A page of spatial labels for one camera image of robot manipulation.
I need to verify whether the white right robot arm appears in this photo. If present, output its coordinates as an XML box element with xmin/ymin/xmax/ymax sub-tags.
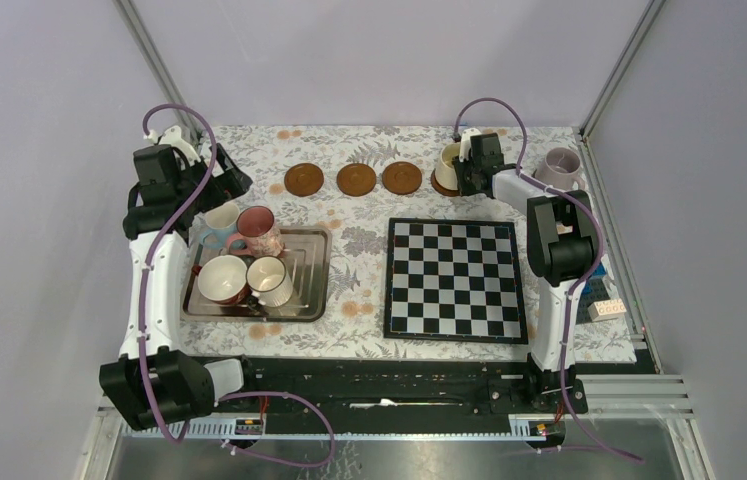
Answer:
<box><xmin>452</xmin><ymin>128</ymin><xmax>603</xmax><ymax>412</ymax></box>

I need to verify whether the white red wide cup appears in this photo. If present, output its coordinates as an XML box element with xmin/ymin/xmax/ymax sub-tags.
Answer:
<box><xmin>197</xmin><ymin>255</ymin><xmax>251</xmax><ymax>305</ymax></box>

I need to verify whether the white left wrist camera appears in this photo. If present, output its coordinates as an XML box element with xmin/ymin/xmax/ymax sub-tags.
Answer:
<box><xmin>144</xmin><ymin>125</ymin><xmax>202</xmax><ymax>165</ymax></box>

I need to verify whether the brown wooden coaster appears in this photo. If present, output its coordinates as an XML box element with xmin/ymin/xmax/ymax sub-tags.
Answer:
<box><xmin>382</xmin><ymin>161</ymin><xmax>422</xmax><ymax>195</ymax></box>
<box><xmin>284</xmin><ymin>163</ymin><xmax>324</xmax><ymax>197</ymax></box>
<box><xmin>430</xmin><ymin>173</ymin><xmax>459</xmax><ymax>197</ymax></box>
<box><xmin>336</xmin><ymin>163</ymin><xmax>377</xmax><ymax>197</ymax></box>

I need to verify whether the black white chessboard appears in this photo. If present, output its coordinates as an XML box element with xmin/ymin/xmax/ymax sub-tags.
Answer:
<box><xmin>383</xmin><ymin>218</ymin><xmax>528</xmax><ymax>344</ymax></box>

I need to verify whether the floral patterned tablecloth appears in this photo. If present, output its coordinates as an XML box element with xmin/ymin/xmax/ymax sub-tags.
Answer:
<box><xmin>139</xmin><ymin>124</ymin><xmax>639</xmax><ymax>364</ymax></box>

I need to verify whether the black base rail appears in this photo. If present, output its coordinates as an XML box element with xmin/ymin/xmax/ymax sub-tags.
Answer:
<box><xmin>180</xmin><ymin>354</ymin><xmax>659</xmax><ymax>437</ymax></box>

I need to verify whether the blue toy brick structure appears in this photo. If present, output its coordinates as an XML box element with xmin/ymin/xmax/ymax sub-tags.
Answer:
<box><xmin>576</xmin><ymin>263</ymin><xmax>611</xmax><ymax>325</ymax></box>

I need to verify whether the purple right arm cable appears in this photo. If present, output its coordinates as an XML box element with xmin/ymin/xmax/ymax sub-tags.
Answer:
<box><xmin>453</xmin><ymin>97</ymin><xmax>645</xmax><ymax>464</ymax></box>

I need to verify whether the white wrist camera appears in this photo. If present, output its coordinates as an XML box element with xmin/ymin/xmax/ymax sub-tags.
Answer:
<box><xmin>458</xmin><ymin>127</ymin><xmax>482</xmax><ymax>162</ymax></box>
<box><xmin>144</xmin><ymin>125</ymin><xmax>202</xmax><ymax>165</ymax></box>

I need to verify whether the blue handled white mug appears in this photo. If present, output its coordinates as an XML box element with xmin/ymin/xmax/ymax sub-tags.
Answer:
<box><xmin>199</xmin><ymin>201</ymin><xmax>241</xmax><ymax>249</ymax></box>

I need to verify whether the metal tray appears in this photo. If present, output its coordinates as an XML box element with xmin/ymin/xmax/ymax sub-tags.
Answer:
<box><xmin>181</xmin><ymin>226</ymin><xmax>332</xmax><ymax>323</ymax></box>

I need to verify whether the cream yellow mug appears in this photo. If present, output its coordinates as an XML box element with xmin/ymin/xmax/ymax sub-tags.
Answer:
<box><xmin>434</xmin><ymin>143</ymin><xmax>460</xmax><ymax>191</ymax></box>

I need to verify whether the white ribbed mug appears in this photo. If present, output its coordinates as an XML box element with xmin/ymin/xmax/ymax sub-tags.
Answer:
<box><xmin>246</xmin><ymin>256</ymin><xmax>294</xmax><ymax>307</ymax></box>

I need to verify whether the lavender mug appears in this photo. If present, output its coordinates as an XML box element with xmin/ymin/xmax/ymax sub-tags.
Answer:
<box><xmin>534</xmin><ymin>147</ymin><xmax>587</xmax><ymax>191</ymax></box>

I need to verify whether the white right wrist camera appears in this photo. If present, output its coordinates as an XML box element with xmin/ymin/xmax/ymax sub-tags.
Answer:
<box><xmin>458</xmin><ymin>127</ymin><xmax>482</xmax><ymax>162</ymax></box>

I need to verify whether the white toy brick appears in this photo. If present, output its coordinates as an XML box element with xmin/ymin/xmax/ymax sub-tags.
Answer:
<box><xmin>588</xmin><ymin>299</ymin><xmax>627</xmax><ymax>322</ymax></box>

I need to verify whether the pink mug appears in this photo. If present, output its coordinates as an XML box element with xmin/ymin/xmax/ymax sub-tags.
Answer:
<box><xmin>226</xmin><ymin>206</ymin><xmax>285</xmax><ymax>258</ymax></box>

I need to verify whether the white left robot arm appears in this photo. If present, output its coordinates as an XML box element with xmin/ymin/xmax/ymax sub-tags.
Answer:
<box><xmin>99</xmin><ymin>144</ymin><xmax>260</xmax><ymax>431</ymax></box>

